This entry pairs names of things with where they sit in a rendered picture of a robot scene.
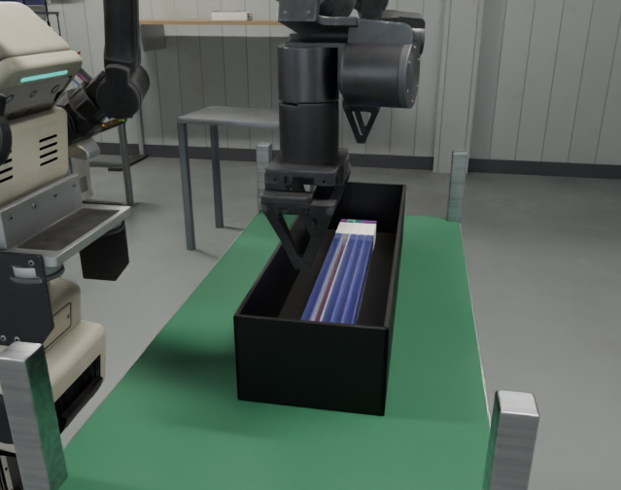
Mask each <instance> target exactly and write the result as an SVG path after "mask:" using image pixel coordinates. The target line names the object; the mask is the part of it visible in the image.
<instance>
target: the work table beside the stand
mask: <svg viewBox="0 0 621 490"><path fill-rule="evenodd" d="M176 119H177V130H178V143H179V155H180V166H181V179H182V191H183V203H184V215H185V227H186V240H187V250H194V249H195V237H194V224H193V212H192V198H191V185H190V160H189V147H188V134H187V123H194V124H210V139H211V156H212V171H213V188H214V203H215V220H216V228H222V227H223V226H224V218H223V201H222V183H221V167H220V149H219V132H218V125H228V126H245V127H261V128H278V129H279V109H261V108H241V107H222V106H210V107H207V108H204V109H201V110H198V111H195V112H192V113H189V114H186V115H183V116H181V117H178V118H176Z"/></svg>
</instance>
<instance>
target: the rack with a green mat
mask: <svg viewBox="0 0 621 490"><path fill-rule="evenodd" d="M256 151H257V180H258V210H259V211H258V212H257V214H256V215H255V216H254V218H253V219H252V220H251V221H250V222H249V223H248V224H247V226H246V227H245V228H244V229H243V230H242V232H241V233H240V234H239V235H238V237H237V238H236V239H235V240H234V241H233V243H232V244H231V245H230V246H229V247H228V249H227V250H226V251H225V252H224V254H223V255H222V256H221V257H220V259H219V260H218V261H217V262H216V264H215V265H214V266H213V267H212V268H211V270H210V271H209V272H208V273H207V274H206V276H205V277H204V278H203V279H202V281H201V282H200V283H199V284H198V285H197V287H196V288H195V289H194V290H193V292H192V293H191V294H190V295H189V297H188V298H187V299H186V300H185V301H184V303H183V304H182V305H181V306H180V308H179V309H178V310H177V311H176V312H175V314H174V315H173V316H172V317H171V319H170V320H169V321H168V322H167V323H166V325H165V326H164V327H163V328H162V329H161V331H160V332H159V333H158V334H157V336H156V337H155V338H154V339H153V341H152V342H151V343H150V344H149V346H148V347H147V348H146V349H145V350H144V352H143V353H142V354H141V355H140V356H139V358H138V359H137V360H136V361H135V363H134V364H133V365H132V366H131V367H130V369H129V370H128V371H127V372H126V374H125V375H124V376H123V377H122V378H121V380H120V381H119V382H118V383H117V385H116V386H115V387H114V388H113V390H112V391H111V392H110V393H109V394H108V396H107V397H106V398H105V399H104V401H103V402H102V403H101V404H100V405H99V406H98V407H97V408H96V409H95V410H94V412H93V413H92V414H91V415H90V417H89V418H88V419H87V420H86V422H85V423H84V424H83V426H82V427H81V428H80V429H79V430H78V431H77V433H76V434H75V435H74V436H73V437H72V439H71V440H70V441H69V442H68V444H67V445H66V446H65V447H64V448H63V447H62V442H61V437H60V431H59V427H58V421H57V416H56V411H55V405H54V400H53V395H52V385H51V381H50V375H49V370H48V364H47V359H46V354H45V348H44V345H43V344H40V343H31V342H21V341H16V342H13V343H12V344H11V345H10V346H8V347H7V348H6V349H5V350H3V351H2V352H1V353H0V385H1V390H2V394H3V399H4V403H5V407H6V411H7V416H8V420H9V425H10V429H11V433H12V438H13V442H14V447H15V451H16V455H17V463H18V467H19V472H20V476H21V481H22V485H23V490H528V487H529V481H530V475H531V470H532V464H533V458H534V453H535V442H536V436H537V430H538V424H539V418H540V415H539V412H538V408H537V404H536V401H535V395H534V394H531V393H523V392H513V391H504V390H497V391H496V392H495V399H494V407H493V414H492V418H491V412H490V406H489V400H488V393H487V387H486V381H485V374H484V368H483V363H482V356H481V350H480V344H479V337H478V331H477V325H476V319H475V313H474V306H473V300H472V294H471V287H470V282H469V276H468V269H467V263H466V251H465V245H464V239H463V233H462V227H461V219H462V210H463V200H464V189H465V179H466V160H467V152H466V150H453V151H452V159H451V171H450V182H449V193H448V204H447V215H446V218H442V217H426V216H408V215H404V225H403V239H402V249H401V259H400V268H399V277H398V286H397V305H396V314H395V323H394V332H393V342H392V351H391V360H390V370H389V379H388V389H387V398H386V407H385V415H384V416H379V415H370V414H362V413H354V412H345V411H336V410H327V409H319V408H310V407H301V406H292V405H283V404H275V403H266V402H249V401H240V400H238V399H237V381H236V363H235V344H234V326H233V315H234V314H235V312H236V311H237V309H238V307H239V306H240V304H241V303H242V301H243V299H244V298H245V296H246V295H247V293H248V292H249V291H250V289H251V288H252V286H253V284H254V283H255V281H256V280H257V278H258V276H259V274H260V273H261V271H262V269H263V268H264V266H265V265H266V263H267V262H268V260H269V258H270V257H271V255H272V254H273V252H274V250H275V249H276V247H277V246H278V244H279V242H280V241H281V240H280V239H279V237H278V235H277V234H276V232H275V230H274V229H273V227H272V225H271V224H270V223H269V221H268V220H267V218H266V216H265V215H264V213H263V211H262V210H261V207H260V194H261V193H262V192H263V191H264V190H265V184H264V173H265V167H266V166H267V165H268V164H269V163H270V162H271V161H272V144H271V143H261V142H259V143H258V144H257V145H256Z"/></svg>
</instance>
